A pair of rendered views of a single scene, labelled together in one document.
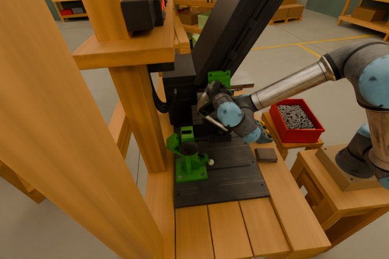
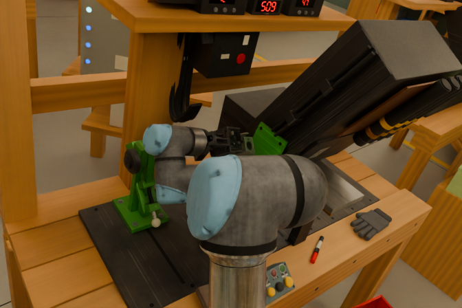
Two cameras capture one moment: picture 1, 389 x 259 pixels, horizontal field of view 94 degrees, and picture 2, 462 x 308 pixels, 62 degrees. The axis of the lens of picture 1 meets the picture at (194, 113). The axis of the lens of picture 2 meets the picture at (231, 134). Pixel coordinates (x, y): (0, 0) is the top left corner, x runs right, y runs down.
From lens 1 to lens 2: 0.82 m
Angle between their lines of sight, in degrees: 40
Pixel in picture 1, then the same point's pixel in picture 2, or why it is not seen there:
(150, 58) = (124, 18)
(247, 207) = (106, 295)
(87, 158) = not seen: outside the picture
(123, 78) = (135, 38)
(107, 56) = not seen: outside the picture
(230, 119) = (148, 140)
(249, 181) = (150, 287)
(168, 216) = (66, 212)
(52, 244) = not seen: hidden behind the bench
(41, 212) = (82, 164)
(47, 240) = (53, 187)
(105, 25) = not seen: outside the picture
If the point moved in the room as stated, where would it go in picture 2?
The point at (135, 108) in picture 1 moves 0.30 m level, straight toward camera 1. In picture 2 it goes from (132, 77) to (41, 103)
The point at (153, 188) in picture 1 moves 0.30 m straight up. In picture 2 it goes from (99, 187) to (102, 113)
